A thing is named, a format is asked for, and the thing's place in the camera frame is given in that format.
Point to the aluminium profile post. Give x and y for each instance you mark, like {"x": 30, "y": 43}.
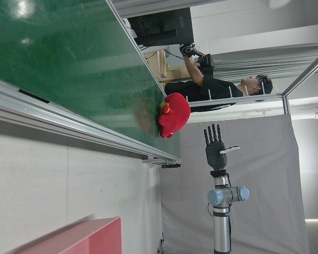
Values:
{"x": 161, "y": 8}

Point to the wooden boxes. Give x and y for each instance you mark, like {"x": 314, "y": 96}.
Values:
{"x": 159, "y": 63}

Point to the red plush toy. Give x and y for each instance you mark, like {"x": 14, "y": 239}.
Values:
{"x": 175, "y": 113}

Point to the grey backdrop cloth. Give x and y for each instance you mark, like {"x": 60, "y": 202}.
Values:
{"x": 267, "y": 185}

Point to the black Huawei monitor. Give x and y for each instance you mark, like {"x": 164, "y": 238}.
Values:
{"x": 161, "y": 23}

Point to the person in black shirt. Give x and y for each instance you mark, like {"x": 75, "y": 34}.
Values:
{"x": 217, "y": 87}

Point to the pink plastic basket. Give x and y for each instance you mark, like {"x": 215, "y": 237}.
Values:
{"x": 95, "y": 235}

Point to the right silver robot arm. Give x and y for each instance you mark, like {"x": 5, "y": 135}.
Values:
{"x": 222, "y": 225}

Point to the black sensor bracket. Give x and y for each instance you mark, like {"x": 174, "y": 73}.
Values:
{"x": 171, "y": 166}

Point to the aluminium frame cage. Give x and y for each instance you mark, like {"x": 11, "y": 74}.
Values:
{"x": 285, "y": 105}

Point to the right dark grey robot hand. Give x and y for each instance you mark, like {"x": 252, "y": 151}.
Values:
{"x": 216, "y": 156}

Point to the green conveyor belt machine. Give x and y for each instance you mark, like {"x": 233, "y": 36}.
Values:
{"x": 69, "y": 66}

